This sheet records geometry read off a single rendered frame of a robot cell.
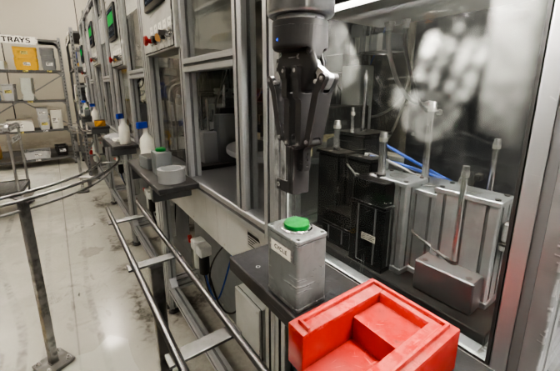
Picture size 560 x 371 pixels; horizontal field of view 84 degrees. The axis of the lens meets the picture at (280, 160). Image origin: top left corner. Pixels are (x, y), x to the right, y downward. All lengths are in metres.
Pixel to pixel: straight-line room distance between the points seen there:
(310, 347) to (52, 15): 7.33
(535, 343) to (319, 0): 0.45
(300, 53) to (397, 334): 0.36
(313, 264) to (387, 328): 0.13
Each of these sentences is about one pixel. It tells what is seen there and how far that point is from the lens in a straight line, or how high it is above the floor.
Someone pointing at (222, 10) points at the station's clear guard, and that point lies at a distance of 0.95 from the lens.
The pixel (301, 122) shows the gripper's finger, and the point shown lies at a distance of 0.43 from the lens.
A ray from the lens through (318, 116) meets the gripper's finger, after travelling 0.41.
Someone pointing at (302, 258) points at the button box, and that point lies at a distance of 0.47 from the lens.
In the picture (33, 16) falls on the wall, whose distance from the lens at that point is 7.48.
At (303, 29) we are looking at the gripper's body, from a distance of 0.42.
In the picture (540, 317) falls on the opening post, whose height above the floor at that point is 1.00.
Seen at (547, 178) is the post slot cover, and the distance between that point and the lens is 0.41.
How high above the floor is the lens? 1.24
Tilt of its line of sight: 13 degrees down
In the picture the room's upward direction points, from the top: straight up
